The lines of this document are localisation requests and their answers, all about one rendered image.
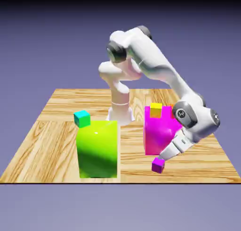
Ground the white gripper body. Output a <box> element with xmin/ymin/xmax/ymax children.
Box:
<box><xmin>157</xmin><ymin>140</ymin><xmax>182</xmax><ymax>161</ymax></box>

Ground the small purple cube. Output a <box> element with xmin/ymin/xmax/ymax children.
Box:
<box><xmin>151</xmin><ymin>157</ymin><xmax>166</xmax><ymax>174</ymax></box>

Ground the small yellow cube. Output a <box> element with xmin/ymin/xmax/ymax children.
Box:
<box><xmin>150</xmin><ymin>102</ymin><xmax>163</xmax><ymax>119</ymax></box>

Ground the small cyan cube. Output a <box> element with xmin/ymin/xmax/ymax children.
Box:
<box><xmin>73</xmin><ymin>110</ymin><xmax>91</xmax><ymax>128</ymax></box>

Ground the large magenta box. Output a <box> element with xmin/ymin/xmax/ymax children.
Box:
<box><xmin>144</xmin><ymin>106</ymin><xmax>183</xmax><ymax>156</ymax></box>

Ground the large green box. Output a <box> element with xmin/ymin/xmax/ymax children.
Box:
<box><xmin>75</xmin><ymin>120</ymin><xmax>118</xmax><ymax>179</ymax></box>

